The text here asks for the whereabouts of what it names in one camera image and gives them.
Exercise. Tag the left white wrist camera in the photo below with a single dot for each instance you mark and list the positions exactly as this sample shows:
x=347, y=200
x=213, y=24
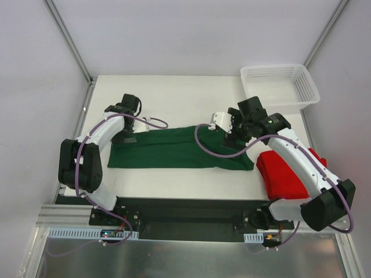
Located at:
x=140, y=127

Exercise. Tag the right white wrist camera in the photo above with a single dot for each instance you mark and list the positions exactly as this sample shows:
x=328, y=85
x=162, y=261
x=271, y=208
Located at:
x=221, y=120

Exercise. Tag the white plastic basket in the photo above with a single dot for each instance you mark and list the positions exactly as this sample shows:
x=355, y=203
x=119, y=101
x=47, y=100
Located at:
x=283, y=88

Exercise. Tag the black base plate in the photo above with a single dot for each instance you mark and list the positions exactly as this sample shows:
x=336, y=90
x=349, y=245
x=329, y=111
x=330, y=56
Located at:
x=190, y=231

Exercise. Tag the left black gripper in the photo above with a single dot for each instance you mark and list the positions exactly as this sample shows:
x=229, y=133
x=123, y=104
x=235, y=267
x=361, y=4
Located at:
x=126, y=138

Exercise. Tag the left white cable duct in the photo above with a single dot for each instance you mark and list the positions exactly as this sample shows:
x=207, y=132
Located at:
x=90, y=233

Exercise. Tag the aluminium frame rail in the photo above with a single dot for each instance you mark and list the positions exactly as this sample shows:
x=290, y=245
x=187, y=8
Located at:
x=244, y=214

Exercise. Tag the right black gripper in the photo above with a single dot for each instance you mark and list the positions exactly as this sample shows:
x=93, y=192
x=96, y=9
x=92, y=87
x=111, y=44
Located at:
x=232, y=137

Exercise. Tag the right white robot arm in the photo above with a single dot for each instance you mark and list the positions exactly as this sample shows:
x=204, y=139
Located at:
x=329, y=200

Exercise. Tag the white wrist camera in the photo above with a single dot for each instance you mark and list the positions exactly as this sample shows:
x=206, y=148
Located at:
x=140, y=127
x=221, y=120

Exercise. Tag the white cable duct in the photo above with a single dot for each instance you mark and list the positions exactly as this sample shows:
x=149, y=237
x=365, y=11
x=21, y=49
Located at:
x=90, y=233
x=254, y=238

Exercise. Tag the green t shirt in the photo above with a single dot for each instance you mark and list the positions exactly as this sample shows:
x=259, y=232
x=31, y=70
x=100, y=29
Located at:
x=170, y=149

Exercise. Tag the right white cable duct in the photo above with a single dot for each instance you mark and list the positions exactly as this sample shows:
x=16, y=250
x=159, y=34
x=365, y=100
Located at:
x=254, y=238

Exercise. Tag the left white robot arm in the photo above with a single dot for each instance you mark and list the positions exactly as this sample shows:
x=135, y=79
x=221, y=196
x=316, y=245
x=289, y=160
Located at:
x=80, y=166

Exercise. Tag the red folded t shirt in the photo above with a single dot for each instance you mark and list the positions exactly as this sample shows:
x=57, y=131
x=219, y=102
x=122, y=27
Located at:
x=279, y=179

